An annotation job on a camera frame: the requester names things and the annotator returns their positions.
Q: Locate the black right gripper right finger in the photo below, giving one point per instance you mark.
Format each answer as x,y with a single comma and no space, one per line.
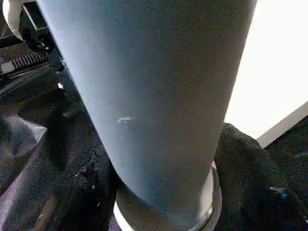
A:
252,187

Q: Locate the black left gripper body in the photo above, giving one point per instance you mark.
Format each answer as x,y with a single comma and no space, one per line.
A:
29,48

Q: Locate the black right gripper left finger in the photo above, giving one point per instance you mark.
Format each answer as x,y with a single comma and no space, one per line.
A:
81,202

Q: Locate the white plastic table leg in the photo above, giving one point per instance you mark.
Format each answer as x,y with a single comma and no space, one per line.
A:
156,96

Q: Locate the white plastic table top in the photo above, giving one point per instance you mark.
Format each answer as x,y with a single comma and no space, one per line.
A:
276,60

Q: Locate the black work mat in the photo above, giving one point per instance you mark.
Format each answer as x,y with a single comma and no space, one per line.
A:
24,144

